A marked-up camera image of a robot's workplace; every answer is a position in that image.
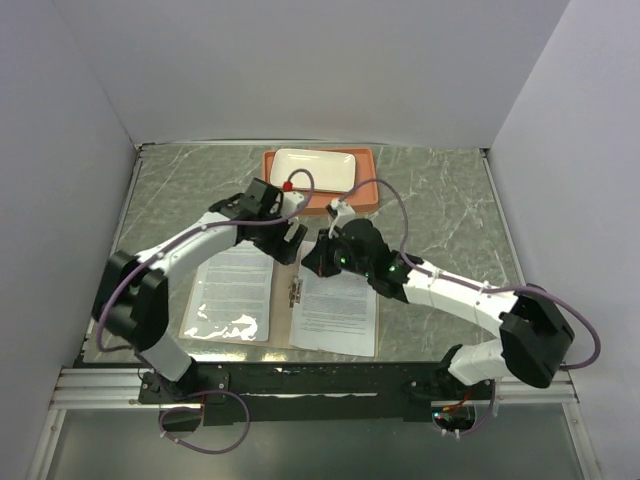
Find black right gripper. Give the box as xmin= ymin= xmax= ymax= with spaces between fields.
xmin=302 ymin=227 xmax=372 ymax=278

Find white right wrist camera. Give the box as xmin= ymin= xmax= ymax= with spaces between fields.
xmin=326 ymin=198 xmax=356 ymax=231

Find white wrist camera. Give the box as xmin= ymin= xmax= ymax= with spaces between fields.
xmin=326 ymin=198 xmax=356 ymax=231
xmin=280 ymin=180 xmax=306 ymax=218

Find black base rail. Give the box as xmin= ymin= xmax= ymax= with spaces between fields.
xmin=138 ymin=362 xmax=491 ymax=426

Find white rectangular plate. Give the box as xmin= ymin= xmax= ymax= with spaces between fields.
xmin=267 ymin=148 xmax=356 ymax=193

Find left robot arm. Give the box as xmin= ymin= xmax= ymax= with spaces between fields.
xmin=91 ymin=178 xmax=311 ymax=402

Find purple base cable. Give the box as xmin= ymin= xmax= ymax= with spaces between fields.
xmin=158 ymin=389 xmax=251 ymax=455
xmin=439 ymin=364 xmax=501 ymax=441

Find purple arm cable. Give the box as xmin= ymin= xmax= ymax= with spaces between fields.
xmin=339 ymin=178 xmax=602 ymax=371
xmin=94 ymin=168 xmax=316 ymax=354

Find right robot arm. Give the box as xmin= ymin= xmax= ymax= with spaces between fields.
xmin=302 ymin=219 xmax=575 ymax=399

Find white printed paper sheets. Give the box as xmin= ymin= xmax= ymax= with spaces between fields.
xmin=289 ymin=265 xmax=378 ymax=358

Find white printed paper sheet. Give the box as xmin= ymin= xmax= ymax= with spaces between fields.
xmin=179 ymin=242 xmax=274 ymax=343

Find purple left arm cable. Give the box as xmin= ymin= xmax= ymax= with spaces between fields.
xmin=94 ymin=168 xmax=316 ymax=354

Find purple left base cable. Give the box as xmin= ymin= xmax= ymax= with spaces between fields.
xmin=158 ymin=389 xmax=251 ymax=455

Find aluminium frame rail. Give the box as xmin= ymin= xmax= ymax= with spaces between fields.
xmin=477 ymin=147 xmax=601 ymax=480

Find tan paper folder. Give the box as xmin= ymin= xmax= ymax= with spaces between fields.
xmin=178 ymin=239 xmax=382 ymax=359

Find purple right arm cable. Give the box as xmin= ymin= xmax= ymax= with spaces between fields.
xmin=339 ymin=178 xmax=602 ymax=371

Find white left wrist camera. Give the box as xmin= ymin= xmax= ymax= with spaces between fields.
xmin=280 ymin=180 xmax=306 ymax=218

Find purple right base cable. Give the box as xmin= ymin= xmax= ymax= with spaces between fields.
xmin=439 ymin=364 xmax=501 ymax=441

